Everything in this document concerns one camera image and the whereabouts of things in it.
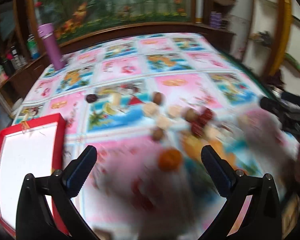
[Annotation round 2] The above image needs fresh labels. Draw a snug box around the orange tangerine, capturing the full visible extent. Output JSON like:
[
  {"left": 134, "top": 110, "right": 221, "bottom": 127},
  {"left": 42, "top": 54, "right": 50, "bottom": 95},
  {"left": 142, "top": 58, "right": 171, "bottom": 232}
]
[{"left": 157, "top": 148, "right": 183, "bottom": 172}]

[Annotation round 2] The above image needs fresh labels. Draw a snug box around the brown longan fruit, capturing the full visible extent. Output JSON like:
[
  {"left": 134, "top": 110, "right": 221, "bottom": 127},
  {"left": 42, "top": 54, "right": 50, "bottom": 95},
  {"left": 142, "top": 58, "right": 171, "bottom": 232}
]
[{"left": 152, "top": 92, "right": 165, "bottom": 106}]

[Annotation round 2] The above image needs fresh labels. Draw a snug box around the beige round pastry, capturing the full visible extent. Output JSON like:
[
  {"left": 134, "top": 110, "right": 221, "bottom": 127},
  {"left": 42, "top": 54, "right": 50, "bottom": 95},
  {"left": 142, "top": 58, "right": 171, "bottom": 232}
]
[{"left": 142, "top": 102, "right": 159, "bottom": 118}]

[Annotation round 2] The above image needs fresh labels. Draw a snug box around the red white gift box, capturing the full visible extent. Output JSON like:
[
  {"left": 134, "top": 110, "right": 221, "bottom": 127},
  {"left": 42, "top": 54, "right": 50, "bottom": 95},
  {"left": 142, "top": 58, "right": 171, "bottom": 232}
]
[{"left": 0, "top": 113, "right": 66, "bottom": 237}]

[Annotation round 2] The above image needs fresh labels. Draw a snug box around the colourful fruit print tablecloth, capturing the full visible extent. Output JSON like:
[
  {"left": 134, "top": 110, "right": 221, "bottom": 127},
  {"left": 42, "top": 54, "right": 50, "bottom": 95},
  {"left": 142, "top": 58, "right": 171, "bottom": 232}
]
[{"left": 14, "top": 33, "right": 298, "bottom": 239}]

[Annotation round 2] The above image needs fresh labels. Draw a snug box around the green soda bottle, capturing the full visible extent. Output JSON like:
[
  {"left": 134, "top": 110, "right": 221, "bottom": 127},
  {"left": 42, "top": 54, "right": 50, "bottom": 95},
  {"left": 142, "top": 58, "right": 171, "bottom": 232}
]
[{"left": 27, "top": 34, "right": 40, "bottom": 60}]

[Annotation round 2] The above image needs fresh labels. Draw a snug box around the purple thermos bottle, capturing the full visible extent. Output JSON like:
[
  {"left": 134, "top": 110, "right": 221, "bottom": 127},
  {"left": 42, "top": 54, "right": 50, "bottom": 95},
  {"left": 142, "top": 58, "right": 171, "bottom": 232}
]
[{"left": 38, "top": 23, "right": 65, "bottom": 70}]

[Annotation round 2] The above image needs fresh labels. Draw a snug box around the flower mural glass panel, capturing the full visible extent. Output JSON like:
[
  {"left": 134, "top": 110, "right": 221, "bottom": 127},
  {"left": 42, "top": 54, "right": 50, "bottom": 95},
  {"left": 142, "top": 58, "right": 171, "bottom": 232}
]
[{"left": 34, "top": 0, "right": 191, "bottom": 43}]

